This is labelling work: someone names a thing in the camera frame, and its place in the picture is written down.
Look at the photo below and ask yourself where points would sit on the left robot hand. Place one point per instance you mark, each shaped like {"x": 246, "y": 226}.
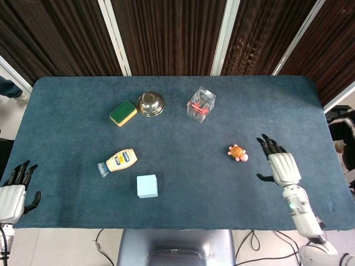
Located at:
{"x": 11, "y": 198}

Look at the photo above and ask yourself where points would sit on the green yellow sponge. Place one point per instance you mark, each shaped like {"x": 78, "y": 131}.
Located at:
{"x": 123, "y": 113}

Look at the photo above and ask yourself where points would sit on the white partition post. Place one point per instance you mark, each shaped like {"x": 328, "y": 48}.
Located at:
{"x": 299, "y": 36}
{"x": 224, "y": 34}
{"x": 114, "y": 34}
{"x": 15, "y": 72}

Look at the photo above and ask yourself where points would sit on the steel bowl upside down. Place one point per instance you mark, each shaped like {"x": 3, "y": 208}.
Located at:
{"x": 151, "y": 104}

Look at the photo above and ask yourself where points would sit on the light blue foam cube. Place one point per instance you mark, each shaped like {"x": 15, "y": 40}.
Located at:
{"x": 147, "y": 186}

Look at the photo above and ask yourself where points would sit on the black chair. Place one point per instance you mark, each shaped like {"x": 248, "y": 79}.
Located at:
{"x": 344, "y": 133}

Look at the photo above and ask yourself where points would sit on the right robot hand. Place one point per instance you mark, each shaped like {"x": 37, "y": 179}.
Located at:
{"x": 283, "y": 166}

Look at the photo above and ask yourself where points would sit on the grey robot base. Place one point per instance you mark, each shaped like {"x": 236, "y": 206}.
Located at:
{"x": 176, "y": 248}

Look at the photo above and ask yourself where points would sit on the person's blue trouser leg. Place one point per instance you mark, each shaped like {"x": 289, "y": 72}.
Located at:
{"x": 8, "y": 87}

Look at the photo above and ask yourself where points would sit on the blue table cloth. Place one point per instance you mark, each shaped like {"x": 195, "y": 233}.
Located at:
{"x": 172, "y": 155}

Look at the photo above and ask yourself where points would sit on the mayonnaise squeeze bottle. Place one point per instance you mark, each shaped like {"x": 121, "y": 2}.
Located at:
{"x": 119, "y": 160}

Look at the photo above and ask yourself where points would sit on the clear plastic box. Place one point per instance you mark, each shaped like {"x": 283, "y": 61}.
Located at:
{"x": 201, "y": 104}

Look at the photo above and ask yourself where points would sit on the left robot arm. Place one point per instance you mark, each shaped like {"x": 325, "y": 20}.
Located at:
{"x": 5, "y": 241}

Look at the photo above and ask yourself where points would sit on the orange toy turtle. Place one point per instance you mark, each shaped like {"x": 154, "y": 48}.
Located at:
{"x": 238, "y": 153}

